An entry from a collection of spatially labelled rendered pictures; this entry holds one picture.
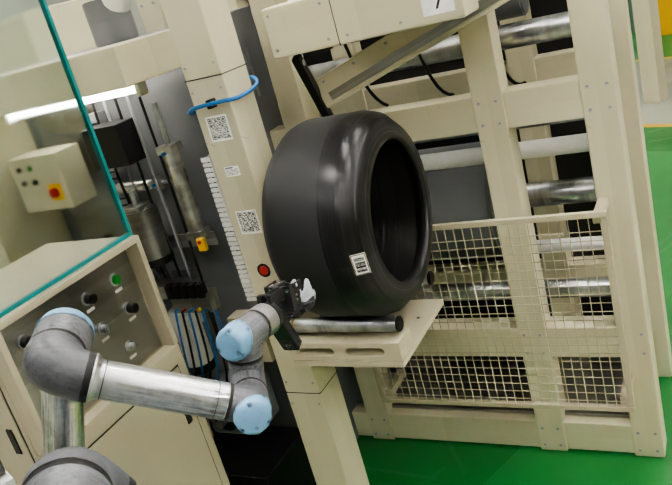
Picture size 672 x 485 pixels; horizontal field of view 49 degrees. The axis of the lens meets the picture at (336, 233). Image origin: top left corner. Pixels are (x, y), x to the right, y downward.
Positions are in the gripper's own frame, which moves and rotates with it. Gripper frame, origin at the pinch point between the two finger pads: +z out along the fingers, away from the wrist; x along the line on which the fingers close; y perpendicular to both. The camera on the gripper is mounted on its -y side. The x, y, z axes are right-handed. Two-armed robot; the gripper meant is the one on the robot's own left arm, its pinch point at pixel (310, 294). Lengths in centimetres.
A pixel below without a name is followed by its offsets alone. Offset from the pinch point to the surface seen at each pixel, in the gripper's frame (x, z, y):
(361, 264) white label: -10.7, 9.3, 4.2
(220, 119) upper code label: 31, 23, 45
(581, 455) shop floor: -37, 96, -100
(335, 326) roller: 8.9, 23.0, -18.1
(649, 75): -30, 590, -14
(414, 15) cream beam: -22, 47, 62
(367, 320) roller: -1.3, 23.8, -16.8
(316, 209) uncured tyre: -1.9, 8.1, 19.7
